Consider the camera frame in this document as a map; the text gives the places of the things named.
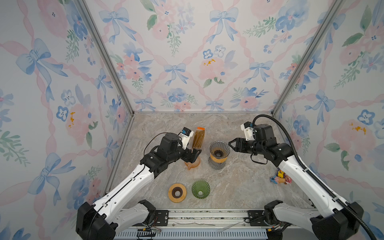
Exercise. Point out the orange glass carafe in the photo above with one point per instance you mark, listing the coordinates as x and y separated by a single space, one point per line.
193 165

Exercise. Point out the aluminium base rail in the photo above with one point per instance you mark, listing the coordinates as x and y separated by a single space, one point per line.
210 222

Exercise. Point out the small colourful toy figures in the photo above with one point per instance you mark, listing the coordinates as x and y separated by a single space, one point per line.
281 178

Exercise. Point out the orange coffee filter pack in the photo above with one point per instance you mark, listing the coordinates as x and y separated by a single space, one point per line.
199 136

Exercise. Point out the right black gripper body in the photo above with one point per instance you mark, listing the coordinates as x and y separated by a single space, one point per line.
250 147

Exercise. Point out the wooden ring dripper holder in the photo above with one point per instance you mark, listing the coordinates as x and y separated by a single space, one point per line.
218 160

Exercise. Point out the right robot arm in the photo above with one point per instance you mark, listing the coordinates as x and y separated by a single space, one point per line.
333 218

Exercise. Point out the green glass dripper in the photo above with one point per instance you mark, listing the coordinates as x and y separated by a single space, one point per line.
201 189

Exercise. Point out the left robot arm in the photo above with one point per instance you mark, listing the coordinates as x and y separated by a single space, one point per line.
106 218

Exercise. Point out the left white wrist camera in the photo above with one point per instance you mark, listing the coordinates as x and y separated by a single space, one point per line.
185 135

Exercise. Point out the grey glass carafe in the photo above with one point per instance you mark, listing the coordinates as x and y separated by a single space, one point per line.
217 166

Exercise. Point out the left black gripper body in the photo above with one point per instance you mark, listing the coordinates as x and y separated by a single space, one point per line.
184 154

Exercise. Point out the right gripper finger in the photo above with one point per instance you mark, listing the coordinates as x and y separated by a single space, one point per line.
234 142
234 147

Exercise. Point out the grey glass dripper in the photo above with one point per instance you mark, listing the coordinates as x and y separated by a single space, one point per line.
219 150

